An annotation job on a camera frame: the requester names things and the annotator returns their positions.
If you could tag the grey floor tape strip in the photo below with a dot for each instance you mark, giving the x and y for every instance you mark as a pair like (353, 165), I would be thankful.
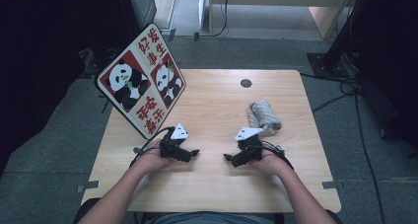
(331, 185)
(88, 186)

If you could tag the fluffy beige cloth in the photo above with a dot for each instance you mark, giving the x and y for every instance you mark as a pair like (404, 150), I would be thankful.
(264, 117)

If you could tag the black cabinet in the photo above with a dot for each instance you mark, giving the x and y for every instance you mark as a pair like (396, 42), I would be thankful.
(141, 7)

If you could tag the light wooden desk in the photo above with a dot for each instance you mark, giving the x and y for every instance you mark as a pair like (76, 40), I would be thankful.
(282, 0)

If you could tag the dark round table grommet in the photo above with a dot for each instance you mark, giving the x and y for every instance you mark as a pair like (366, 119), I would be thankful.
(245, 83)

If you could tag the person's grey shirt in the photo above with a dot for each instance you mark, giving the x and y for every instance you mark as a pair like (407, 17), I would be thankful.
(210, 218)

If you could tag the person's right hand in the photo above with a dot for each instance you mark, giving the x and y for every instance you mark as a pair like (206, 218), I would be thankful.
(271, 161)

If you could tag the panda print square board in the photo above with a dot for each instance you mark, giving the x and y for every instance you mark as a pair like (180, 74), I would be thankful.
(141, 82)

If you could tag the black floor tape strip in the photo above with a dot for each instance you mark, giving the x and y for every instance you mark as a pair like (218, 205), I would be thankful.
(196, 37)
(171, 35)

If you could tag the black stand pole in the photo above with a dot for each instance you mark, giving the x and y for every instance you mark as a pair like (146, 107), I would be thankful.
(345, 26)

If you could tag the black stand base plate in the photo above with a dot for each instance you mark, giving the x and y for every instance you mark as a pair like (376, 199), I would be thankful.
(95, 66)
(327, 66)

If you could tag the person's left hand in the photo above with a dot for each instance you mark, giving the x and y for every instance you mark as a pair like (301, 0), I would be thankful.
(153, 160)

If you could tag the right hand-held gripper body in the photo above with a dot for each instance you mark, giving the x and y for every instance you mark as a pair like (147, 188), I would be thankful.
(249, 150)

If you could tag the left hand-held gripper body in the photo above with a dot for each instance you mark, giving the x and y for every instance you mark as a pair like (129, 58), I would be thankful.
(179, 132)

